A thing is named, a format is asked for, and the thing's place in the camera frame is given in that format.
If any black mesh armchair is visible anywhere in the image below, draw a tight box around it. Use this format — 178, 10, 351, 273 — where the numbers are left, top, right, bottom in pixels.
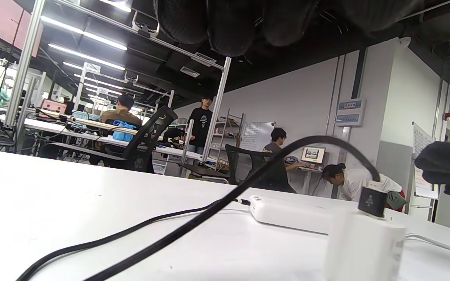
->
225, 144, 298, 194

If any white background desk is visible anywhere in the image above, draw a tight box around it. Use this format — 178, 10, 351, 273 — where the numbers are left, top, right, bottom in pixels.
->
0, 111, 206, 160

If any black charging cable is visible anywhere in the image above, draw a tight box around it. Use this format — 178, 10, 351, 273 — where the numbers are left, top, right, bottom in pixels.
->
16, 135, 388, 281

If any white flipchart board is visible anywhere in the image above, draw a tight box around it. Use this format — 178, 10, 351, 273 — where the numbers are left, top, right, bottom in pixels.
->
411, 122, 440, 199
241, 122, 275, 152

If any small computer monitor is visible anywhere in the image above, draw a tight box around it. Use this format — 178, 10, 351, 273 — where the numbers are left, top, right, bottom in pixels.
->
300, 146, 326, 164

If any brown side table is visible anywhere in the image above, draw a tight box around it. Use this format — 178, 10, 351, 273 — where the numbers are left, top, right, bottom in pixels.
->
178, 163, 229, 181

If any aluminium profile frame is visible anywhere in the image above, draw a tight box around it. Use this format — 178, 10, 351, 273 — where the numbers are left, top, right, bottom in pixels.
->
4, 0, 232, 162

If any white charger adapter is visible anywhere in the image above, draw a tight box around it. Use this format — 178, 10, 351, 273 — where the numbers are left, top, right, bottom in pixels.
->
323, 209, 407, 281

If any black swivel office chair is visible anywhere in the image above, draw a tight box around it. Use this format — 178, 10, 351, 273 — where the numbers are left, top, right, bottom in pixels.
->
88, 106, 179, 174

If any blue bag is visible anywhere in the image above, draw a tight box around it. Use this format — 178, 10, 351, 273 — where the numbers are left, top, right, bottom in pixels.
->
112, 120, 138, 142

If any ceiling light strip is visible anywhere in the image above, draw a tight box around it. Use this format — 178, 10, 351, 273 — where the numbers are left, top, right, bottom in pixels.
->
48, 43, 126, 71
41, 16, 128, 51

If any metal storage shelf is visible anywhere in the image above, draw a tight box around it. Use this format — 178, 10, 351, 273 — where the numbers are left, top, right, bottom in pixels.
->
209, 109, 245, 169

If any pink screen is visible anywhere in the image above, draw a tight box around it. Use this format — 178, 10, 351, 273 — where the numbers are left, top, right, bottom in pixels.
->
39, 98, 68, 114

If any white battery pack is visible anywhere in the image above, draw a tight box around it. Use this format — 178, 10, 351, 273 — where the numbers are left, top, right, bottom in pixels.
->
248, 195, 350, 235

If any grey wall electrical panel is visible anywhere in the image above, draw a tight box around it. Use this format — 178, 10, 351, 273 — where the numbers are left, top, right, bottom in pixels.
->
335, 98, 366, 127

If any person's left hand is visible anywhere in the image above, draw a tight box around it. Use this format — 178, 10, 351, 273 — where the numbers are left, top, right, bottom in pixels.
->
153, 0, 425, 57

